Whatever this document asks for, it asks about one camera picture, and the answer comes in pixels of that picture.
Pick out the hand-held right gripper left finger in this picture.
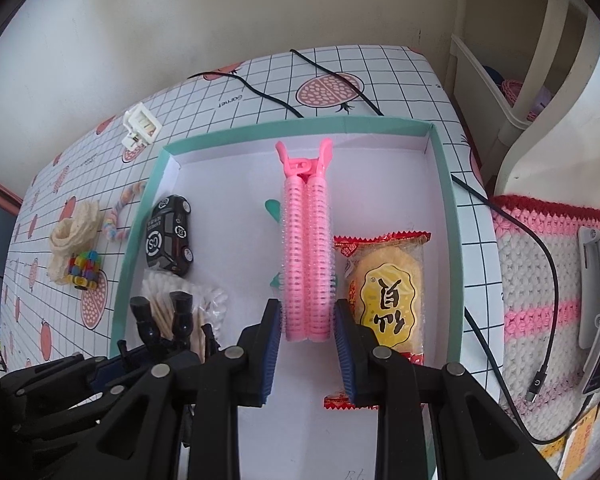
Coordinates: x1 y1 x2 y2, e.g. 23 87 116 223
87 299 284 480

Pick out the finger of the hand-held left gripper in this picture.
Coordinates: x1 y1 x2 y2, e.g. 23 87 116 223
10 367 153 443
1 342 153 397

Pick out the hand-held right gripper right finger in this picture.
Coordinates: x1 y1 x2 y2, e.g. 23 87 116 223
333 300 563 480

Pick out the yellow rice cracker packet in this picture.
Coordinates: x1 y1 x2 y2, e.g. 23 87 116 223
324 231 432 411

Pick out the bag of cotton swabs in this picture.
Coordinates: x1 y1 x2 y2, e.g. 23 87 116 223
141 269 228 361

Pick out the black plastic claw clip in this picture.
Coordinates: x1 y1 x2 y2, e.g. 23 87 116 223
130 290 218 363

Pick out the pink hair roller clip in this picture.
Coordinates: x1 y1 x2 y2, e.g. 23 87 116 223
275 137 338 343

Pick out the colourful bead hair tie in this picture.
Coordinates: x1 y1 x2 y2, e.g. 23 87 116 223
64 251 102 291

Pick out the cream lace scrunchie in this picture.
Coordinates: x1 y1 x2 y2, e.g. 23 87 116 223
49 201 105 286

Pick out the green plastic dragonfly toy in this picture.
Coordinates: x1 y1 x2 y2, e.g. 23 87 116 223
265 199 284 291

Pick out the black toy car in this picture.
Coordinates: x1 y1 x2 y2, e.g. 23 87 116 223
144 194 195 277

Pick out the teal shallow cardboard box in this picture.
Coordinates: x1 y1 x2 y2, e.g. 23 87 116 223
107 116 465 480

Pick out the pastel braided hair tie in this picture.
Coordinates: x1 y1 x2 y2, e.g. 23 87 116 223
104 181 147 242

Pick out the pink and white crochet mat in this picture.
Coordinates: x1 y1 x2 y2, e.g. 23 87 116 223
490 195 600 461

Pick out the yellow paper tag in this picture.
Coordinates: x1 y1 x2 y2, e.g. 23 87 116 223
545 407 600 476

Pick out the pomegranate print grid tablecloth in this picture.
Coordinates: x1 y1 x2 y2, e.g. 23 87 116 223
5 45 506 480

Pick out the white cut-out shelf organizer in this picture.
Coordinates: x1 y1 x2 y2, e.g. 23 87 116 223
450 0 600 211

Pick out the thin black cable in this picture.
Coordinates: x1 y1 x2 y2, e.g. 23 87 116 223
187 49 383 118

